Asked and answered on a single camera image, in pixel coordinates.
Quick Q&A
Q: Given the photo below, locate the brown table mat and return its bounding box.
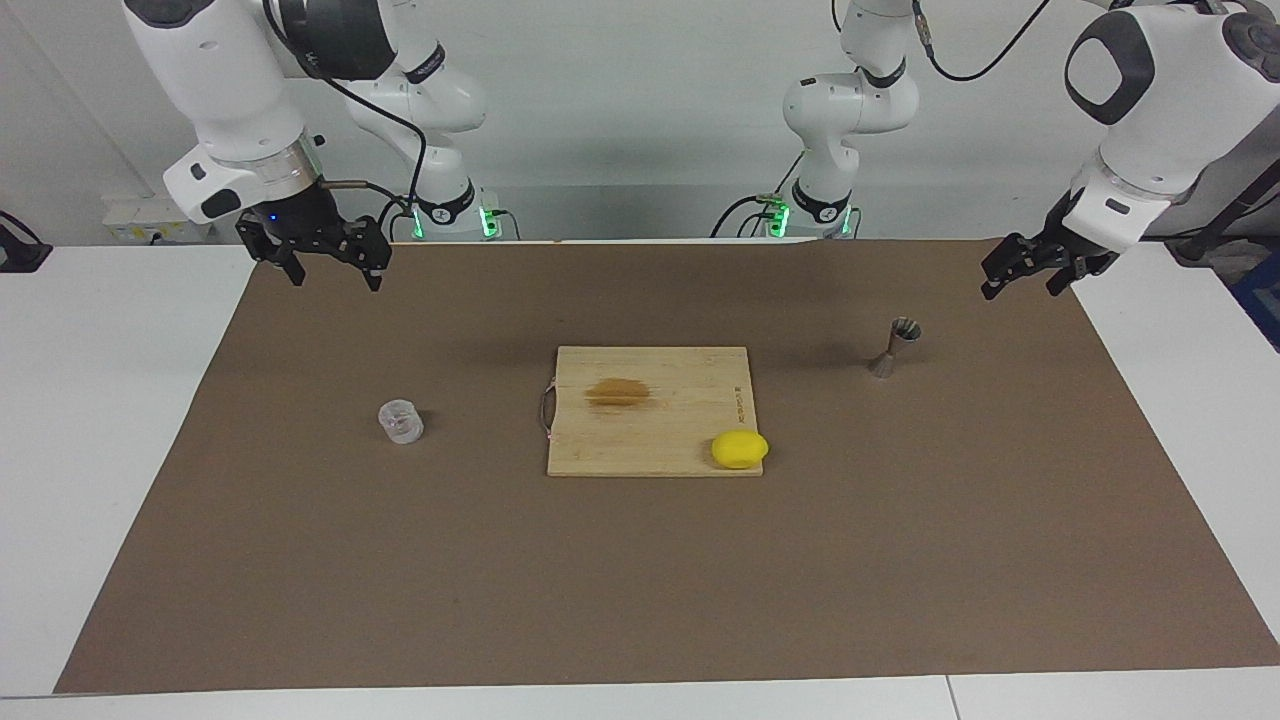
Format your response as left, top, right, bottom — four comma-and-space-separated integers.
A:
53, 238, 1280, 695

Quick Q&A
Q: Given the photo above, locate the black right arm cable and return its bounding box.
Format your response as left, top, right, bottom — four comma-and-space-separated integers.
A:
262, 0, 431, 236

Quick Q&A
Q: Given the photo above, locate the yellow lemon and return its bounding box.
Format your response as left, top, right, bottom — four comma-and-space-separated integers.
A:
711, 429, 770, 470

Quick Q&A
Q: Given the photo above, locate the black tripod stand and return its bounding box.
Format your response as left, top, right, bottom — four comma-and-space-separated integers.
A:
1150, 150, 1280, 266

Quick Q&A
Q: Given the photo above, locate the black base cable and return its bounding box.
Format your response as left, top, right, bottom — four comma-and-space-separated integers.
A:
711, 150, 807, 239

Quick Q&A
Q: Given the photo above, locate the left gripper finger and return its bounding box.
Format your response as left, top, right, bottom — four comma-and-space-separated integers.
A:
1047, 258, 1096, 297
980, 235, 1051, 301

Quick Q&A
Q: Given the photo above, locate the white wall power strip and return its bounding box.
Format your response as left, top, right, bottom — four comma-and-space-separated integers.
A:
103, 195, 213, 246

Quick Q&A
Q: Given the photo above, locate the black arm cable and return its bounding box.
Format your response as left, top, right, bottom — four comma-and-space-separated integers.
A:
912, 0, 1053, 83
262, 0, 431, 236

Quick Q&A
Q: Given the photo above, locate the metal double jigger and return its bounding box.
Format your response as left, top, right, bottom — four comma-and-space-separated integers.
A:
868, 317, 922, 379

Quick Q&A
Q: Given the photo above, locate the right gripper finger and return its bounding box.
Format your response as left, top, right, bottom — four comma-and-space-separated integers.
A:
236, 220, 308, 289
335, 218, 393, 294

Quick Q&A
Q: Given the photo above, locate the blue box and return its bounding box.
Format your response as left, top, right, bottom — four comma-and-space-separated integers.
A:
1228, 250, 1280, 353

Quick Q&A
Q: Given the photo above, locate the black clamp mount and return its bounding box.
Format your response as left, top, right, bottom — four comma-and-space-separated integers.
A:
0, 210, 53, 273

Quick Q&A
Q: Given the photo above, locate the clear glass cup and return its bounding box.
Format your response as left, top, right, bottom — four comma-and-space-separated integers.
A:
377, 398, 425, 446

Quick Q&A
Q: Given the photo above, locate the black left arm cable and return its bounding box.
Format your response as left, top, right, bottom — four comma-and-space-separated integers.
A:
912, 0, 1053, 83

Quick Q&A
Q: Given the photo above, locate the wooden cutting board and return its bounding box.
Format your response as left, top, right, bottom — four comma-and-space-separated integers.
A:
538, 346, 764, 478

